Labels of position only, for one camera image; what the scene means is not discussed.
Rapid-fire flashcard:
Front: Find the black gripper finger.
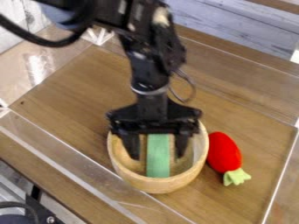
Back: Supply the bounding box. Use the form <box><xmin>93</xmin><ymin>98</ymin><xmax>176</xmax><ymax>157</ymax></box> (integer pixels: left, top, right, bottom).
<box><xmin>120</xmin><ymin>132</ymin><xmax>140</xmax><ymax>160</ymax></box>
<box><xmin>175</xmin><ymin>134</ymin><xmax>191</xmax><ymax>158</ymax></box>

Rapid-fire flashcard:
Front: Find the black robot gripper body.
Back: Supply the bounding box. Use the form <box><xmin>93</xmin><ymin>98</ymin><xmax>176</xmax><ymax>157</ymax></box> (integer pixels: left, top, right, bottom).
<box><xmin>107</xmin><ymin>94</ymin><xmax>202</xmax><ymax>137</ymax></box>

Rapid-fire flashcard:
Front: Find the green rectangular block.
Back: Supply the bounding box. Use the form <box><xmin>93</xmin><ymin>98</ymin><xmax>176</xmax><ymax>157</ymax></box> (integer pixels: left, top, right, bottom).
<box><xmin>145</xmin><ymin>134</ymin><xmax>171</xmax><ymax>178</ymax></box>

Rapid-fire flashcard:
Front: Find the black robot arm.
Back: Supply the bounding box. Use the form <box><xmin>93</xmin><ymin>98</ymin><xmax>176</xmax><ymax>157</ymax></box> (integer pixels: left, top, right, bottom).
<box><xmin>35</xmin><ymin>0</ymin><xmax>202</xmax><ymax>159</ymax></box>

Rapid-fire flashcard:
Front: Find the brown wooden bowl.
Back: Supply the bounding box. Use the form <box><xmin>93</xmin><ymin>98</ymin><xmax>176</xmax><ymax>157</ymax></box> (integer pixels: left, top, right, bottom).
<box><xmin>107</xmin><ymin>122</ymin><xmax>210</xmax><ymax>194</ymax></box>

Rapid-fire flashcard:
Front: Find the red plush strawberry toy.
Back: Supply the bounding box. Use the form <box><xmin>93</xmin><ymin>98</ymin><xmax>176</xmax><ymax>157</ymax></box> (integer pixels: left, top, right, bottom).
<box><xmin>207</xmin><ymin>131</ymin><xmax>251</xmax><ymax>186</ymax></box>

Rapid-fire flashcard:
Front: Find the clear acrylic tray wall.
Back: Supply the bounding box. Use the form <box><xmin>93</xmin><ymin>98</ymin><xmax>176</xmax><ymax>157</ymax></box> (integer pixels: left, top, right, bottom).
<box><xmin>0</xmin><ymin>28</ymin><xmax>299</xmax><ymax>224</ymax></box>

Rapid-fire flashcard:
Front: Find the black table mount bracket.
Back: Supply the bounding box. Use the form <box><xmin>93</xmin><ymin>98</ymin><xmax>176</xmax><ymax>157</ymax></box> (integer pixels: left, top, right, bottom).
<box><xmin>0</xmin><ymin>185</ymin><xmax>67</xmax><ymax>224</ymax></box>

